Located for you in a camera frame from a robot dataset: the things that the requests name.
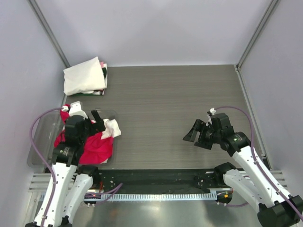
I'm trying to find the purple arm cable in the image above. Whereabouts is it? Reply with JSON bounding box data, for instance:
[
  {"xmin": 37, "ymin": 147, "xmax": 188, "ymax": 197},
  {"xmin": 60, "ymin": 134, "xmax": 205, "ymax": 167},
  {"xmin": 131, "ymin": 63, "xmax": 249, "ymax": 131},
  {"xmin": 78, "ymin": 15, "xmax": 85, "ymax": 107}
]
[
  {"xmin": 30, "ymin": 107, "xmax": 123, "ymax": 227},
  {"xmin": 210, "ymin": 106, "xmax": 303, "ymax": 223}
]

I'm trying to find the white and green raglan shirt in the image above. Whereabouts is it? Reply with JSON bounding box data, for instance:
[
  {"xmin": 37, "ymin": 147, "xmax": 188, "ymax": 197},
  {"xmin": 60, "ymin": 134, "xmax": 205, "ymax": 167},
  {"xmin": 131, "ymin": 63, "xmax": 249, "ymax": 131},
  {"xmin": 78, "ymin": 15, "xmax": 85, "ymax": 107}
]
[{"xmin": 63, "ymin": 57, "xmax": 105, "ymax": 96}]

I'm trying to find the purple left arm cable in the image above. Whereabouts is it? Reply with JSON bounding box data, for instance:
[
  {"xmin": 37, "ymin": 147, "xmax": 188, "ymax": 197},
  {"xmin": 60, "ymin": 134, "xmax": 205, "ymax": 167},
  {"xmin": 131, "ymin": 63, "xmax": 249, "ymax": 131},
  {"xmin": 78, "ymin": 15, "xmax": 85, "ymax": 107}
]
[{"xmin": 30, "ymin": 107, "xmax": 123, "ymax": 227}]

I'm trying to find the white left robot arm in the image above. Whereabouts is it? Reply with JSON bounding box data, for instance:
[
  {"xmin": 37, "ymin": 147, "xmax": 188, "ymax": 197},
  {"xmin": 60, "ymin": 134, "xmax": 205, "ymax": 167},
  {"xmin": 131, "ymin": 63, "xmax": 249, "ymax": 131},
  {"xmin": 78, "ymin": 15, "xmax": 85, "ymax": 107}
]
[{"xmin": 26, "ymin": 101, "xmax": 105, "ymax": 227}]

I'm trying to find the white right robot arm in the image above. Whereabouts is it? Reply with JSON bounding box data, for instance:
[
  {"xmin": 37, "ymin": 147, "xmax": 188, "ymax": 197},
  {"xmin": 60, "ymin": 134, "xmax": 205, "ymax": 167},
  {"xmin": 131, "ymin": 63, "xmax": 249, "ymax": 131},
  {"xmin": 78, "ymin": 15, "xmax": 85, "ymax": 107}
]
[{"xmin": 183, "ymin": 112, "xmax": 303, "ymax": 227}]

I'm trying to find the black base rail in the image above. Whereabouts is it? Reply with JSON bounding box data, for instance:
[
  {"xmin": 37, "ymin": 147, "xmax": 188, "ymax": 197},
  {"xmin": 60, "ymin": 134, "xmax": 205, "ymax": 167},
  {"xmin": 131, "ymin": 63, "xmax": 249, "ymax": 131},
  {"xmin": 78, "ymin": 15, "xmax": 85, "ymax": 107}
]
[{"xmin": 99, "ymin": 169, "xmax": 230, "ymax": 194}]

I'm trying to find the clear plastic bin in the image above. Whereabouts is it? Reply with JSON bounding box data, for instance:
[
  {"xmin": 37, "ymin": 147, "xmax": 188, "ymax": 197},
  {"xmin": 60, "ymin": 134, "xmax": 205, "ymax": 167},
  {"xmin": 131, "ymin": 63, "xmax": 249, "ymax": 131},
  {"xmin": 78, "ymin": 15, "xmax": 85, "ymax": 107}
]
[{"xmin": 27, "ymin": 109, "xmax": 119, "ymax": 169}]

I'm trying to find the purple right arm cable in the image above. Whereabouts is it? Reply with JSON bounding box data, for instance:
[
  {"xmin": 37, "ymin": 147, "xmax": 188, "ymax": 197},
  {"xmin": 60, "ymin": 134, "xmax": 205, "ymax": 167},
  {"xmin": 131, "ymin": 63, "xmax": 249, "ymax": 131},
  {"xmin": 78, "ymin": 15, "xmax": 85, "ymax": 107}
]
[{"xmin": 210, "ymin": 106, "xmax": 303, "ymax": 223}]

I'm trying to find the perforated metal cable tray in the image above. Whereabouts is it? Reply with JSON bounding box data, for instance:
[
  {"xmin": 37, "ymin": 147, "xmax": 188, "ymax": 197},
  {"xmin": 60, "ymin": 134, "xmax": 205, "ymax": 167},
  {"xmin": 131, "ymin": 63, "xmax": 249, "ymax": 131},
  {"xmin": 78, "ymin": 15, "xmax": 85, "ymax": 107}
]
[{"xmin": 80, "ymin": 192, "xmax": 217, "ymax": 202}]

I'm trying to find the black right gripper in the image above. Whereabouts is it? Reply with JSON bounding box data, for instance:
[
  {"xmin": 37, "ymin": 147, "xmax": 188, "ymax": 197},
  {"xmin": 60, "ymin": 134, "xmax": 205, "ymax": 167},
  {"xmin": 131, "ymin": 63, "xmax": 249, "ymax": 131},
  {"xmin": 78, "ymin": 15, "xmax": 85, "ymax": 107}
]
[{"xmin": 183, "ymin": 119, "xmax": 222, "ymax": 150}]

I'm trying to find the red t shirt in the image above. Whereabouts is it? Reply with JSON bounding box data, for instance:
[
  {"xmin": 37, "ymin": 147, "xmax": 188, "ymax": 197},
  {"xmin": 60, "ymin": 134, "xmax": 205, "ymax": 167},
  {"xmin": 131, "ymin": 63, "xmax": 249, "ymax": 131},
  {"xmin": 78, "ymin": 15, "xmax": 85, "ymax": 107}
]
[{"xmin": 53, "ymin": 104, "xmax": 114, "ymax": 165}]

